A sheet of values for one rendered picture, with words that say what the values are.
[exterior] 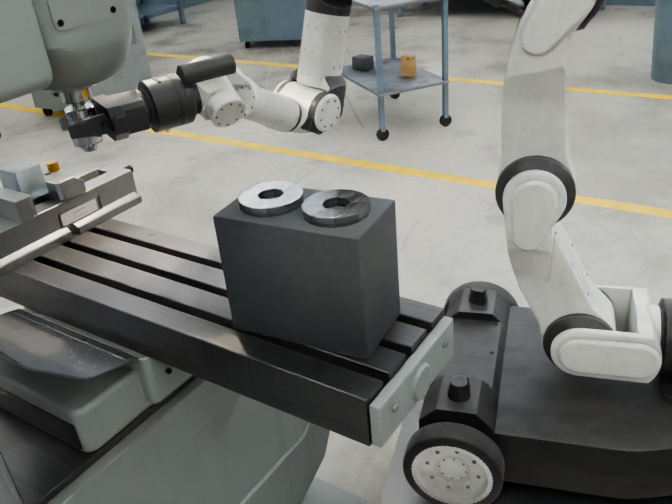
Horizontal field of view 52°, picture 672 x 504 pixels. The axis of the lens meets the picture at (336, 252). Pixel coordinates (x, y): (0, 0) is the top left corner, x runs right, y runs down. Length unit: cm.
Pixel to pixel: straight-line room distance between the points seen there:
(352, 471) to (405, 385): 123
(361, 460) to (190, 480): 87
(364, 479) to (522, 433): 79
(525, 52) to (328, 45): 40
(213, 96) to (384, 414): 62
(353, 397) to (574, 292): 67
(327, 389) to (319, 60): 73
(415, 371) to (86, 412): 52
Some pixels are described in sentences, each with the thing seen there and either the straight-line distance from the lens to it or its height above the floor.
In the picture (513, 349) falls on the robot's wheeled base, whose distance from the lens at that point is 165.
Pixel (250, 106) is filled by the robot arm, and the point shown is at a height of 120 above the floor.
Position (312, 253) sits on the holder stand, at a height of 114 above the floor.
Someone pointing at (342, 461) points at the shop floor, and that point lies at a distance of 218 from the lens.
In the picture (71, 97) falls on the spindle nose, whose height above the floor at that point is 129.
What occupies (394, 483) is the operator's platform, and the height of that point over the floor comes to 40.
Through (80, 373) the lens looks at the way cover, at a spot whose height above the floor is 94.
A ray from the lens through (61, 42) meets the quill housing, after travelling 106.
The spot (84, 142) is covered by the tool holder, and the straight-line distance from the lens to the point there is 119.
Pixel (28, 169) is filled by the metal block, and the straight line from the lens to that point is 140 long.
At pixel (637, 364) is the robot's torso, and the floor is 68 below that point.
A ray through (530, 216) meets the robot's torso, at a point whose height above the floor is 99.
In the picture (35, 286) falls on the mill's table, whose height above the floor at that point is 97.
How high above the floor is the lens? 157
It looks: 29 degrees down
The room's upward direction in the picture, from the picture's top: 6 degrees counter-clockwise
